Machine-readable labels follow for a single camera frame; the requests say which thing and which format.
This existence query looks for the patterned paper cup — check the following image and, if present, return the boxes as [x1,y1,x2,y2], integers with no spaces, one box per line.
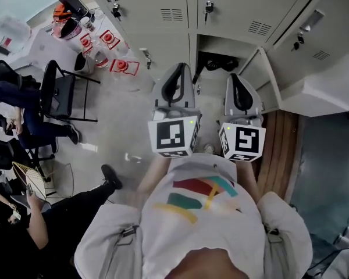
[80,16,96,31]

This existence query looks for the white waste bin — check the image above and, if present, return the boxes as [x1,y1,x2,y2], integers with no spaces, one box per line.
[74,51,91,75]

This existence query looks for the white foam block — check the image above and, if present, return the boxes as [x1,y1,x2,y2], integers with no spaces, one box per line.
[279,59,349,118]

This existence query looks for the black folding chair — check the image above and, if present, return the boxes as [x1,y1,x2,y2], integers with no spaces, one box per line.
[40,59,101,123]

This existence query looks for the wooden plank platform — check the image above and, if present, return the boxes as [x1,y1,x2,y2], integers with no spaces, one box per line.
[255,109,299,200]

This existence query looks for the white table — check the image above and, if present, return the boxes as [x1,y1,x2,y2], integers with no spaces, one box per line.
[13,24,82,69]

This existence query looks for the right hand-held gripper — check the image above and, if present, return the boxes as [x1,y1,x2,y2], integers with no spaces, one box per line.
[218,73,268,163]

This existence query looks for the clear container red label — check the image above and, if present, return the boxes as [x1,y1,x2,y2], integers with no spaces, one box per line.
[0,15,33,55]

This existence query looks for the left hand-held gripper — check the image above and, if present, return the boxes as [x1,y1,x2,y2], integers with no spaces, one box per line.
[147,63,204,159]

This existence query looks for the person's right forearm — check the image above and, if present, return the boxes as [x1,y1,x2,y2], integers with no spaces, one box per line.
[235,159,261,200]

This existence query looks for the person's white printed shirt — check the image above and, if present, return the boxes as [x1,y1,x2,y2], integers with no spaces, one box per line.
[74,152,314,279]

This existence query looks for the black bag with strap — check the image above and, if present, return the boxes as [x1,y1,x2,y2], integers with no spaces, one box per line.
[193,52,239,84]

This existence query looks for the person's left forearm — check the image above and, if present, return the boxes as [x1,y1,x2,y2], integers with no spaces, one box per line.
[136,154,172,196]

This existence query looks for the pink tinted jug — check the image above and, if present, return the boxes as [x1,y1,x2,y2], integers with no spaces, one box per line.
[52,17,83,40]

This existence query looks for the locker door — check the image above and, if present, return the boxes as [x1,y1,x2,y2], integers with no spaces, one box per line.
[238,46,281,112]

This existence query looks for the gold wire chair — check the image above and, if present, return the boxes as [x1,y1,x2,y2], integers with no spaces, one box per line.
[11,161,75,199]

